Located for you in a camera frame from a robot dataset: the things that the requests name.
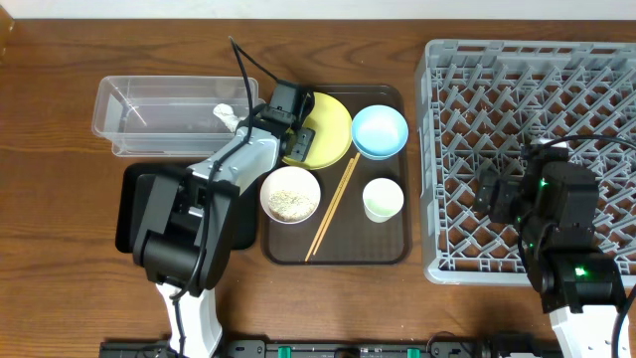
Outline clear plastic bin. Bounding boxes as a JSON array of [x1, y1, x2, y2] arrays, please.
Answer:
[[92, 76, 263, 157]]

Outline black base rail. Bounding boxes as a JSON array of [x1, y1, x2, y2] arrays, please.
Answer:
[[98, 331, 564, 358]]

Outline grey dishwasher rack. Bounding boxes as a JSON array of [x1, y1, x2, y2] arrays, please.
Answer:
[[415, 40, 635, 286]]

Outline yellow plate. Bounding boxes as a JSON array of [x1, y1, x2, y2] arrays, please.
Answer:
[[282, 92, 352, 170]]

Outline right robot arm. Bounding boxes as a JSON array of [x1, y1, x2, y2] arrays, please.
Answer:
[[473, 138, 635, 357]]

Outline white bowl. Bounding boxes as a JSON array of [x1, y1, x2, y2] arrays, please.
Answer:
[[259, 166, 321, 225]]

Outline dark brown serving tray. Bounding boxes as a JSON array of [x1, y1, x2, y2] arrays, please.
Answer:
[[260, 84, 412, 267]]

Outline black tray bin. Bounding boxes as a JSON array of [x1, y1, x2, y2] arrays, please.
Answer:
[[115, 160, 258, 254]]

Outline crumpled white napkin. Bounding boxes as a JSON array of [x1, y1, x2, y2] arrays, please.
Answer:
[[213, 103, 243, 133]]

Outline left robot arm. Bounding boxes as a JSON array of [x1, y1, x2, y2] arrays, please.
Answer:
[[130, 100, 314, 357]]

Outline light blue bowl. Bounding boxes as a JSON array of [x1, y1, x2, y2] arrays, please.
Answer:
[[351, 104, 408, 161]]

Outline wooden chopstick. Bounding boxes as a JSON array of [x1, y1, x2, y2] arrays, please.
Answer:
[[310, 153, 362, 258], [304, 151, 360, 264]]

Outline pale green cup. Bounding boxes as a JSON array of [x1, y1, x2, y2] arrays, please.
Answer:
[[362, 178, 404, 223]]

